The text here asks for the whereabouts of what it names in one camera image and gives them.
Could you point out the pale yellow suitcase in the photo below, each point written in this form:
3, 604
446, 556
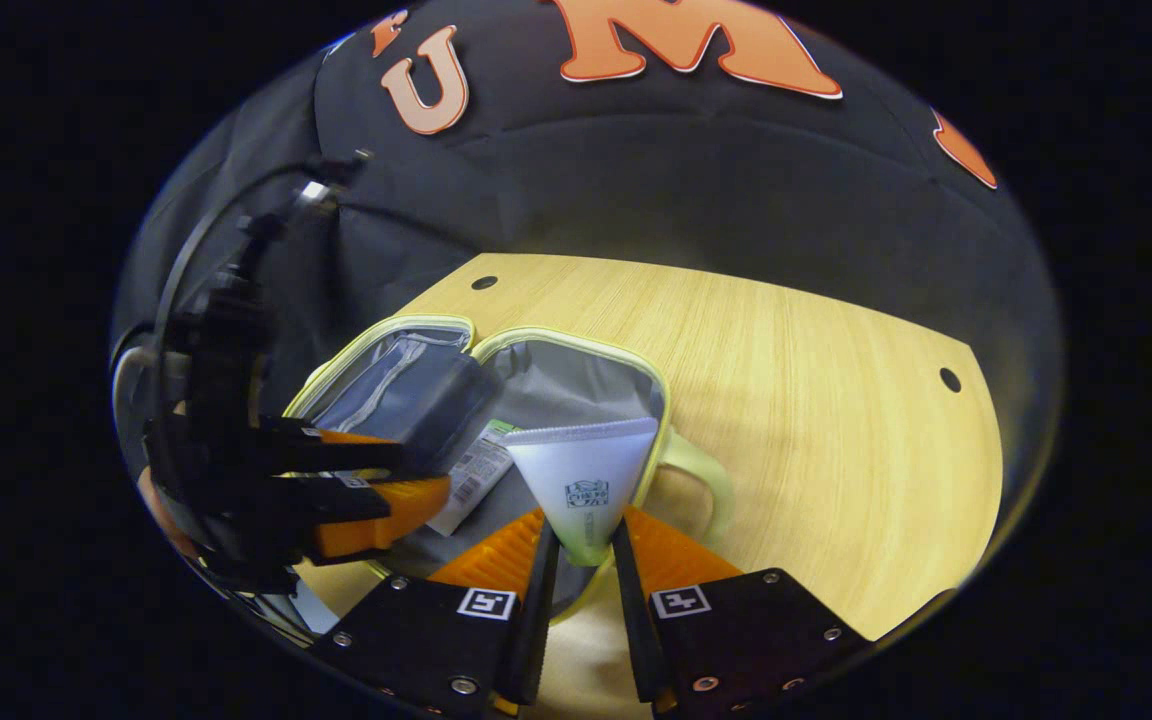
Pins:
576, 385

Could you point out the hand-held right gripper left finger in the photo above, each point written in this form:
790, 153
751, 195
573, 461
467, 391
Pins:
531, 620

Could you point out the green and white tube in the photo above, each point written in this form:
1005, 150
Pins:
476, 475

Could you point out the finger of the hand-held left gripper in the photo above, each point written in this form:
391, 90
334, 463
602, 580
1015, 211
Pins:
336, 455
366, 510

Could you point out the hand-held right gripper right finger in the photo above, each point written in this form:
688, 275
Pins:
636, 620

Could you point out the white tube with green cap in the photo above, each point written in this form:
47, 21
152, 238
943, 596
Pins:
581, 470

